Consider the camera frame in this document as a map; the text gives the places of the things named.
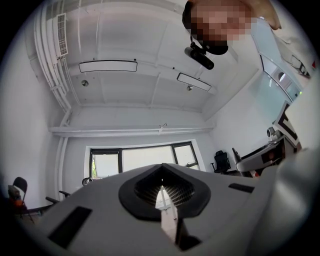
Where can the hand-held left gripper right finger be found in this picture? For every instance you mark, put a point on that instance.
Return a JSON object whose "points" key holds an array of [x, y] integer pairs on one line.
{"points": [[225, 212]]}

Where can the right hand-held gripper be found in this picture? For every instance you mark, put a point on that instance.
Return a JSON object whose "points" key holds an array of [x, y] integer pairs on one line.
{"points": [[287, 125]]}

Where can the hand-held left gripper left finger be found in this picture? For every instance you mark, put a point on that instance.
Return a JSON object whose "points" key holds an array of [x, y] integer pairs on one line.
{"points": [[100, 212]]}

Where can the black mesh office chair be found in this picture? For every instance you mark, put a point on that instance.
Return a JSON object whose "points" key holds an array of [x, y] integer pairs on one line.
{"points": [[221, 161]]}

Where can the person's white printed shirt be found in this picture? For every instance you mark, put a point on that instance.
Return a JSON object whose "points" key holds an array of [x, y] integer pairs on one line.
{"points": [[300, 200]]}

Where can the black framed window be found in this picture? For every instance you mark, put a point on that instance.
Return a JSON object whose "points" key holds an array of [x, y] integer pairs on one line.
{"points": [[147, 158]]}

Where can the glass office partition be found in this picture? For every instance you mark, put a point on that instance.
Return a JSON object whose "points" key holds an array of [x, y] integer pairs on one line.
{"points": [[270, 82]]}

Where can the black folding chair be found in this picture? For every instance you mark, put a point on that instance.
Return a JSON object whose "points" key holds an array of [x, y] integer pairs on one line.
{"points": [[20, 182]]}

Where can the orange and black device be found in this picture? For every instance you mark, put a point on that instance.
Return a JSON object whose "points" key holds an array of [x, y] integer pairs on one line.
{"points": [[16, 197]]}

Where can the round ceiling fixture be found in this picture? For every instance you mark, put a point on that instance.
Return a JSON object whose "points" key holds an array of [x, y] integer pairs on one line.
{"points": [[84, 83], [189, 87]]}

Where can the long ceiling light panel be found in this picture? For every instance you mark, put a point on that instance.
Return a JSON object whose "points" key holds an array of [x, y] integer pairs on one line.
{"points": [[107, 66], [193, 82]]}

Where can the person's head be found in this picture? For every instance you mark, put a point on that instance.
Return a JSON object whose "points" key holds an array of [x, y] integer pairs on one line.
{"points": [[220, 22]]}

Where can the white ceiling pipes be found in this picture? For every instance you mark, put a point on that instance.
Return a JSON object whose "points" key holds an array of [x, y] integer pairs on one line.
{"points": [[53, 75]]}

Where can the white air vent grille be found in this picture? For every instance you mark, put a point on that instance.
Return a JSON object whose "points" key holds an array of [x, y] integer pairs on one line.
{"points": [[62, 35]]}

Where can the black head camera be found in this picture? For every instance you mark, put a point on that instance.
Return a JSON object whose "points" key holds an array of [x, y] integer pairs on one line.
{"points": [[200, 58]]}

